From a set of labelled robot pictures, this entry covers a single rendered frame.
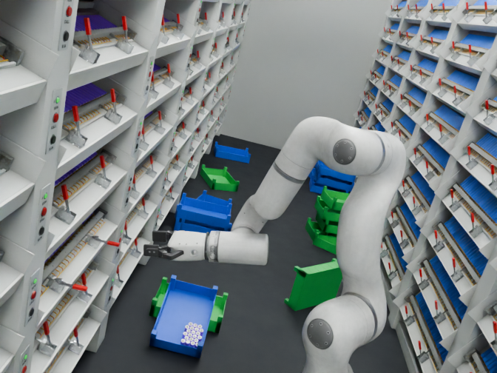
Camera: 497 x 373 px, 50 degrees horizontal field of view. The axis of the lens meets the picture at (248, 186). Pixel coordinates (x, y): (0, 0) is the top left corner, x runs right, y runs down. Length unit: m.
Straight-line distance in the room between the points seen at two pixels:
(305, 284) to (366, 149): 1.52
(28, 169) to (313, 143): 0.61
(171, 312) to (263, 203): 1.04
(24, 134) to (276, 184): 0.59
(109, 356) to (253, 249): 0.88
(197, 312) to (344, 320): 1.18
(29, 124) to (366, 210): 0.70
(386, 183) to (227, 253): 0.45
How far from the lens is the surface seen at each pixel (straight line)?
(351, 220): 1.19
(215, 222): 3.05
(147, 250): 1.43
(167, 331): 2.21
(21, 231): 1.12
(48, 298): 1.42
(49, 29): 1.00
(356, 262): 1.21
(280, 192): 1.31
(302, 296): 2.60
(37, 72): 1.01
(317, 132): 1.23
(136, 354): 2.13
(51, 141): 1.07
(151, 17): 1.66
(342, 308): 1.20
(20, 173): 1.07
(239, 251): 1.41
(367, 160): 1.12
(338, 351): 1.19
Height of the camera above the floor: 1.31
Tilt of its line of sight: 19 degrees down
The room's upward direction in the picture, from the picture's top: 14 degrees clockwise
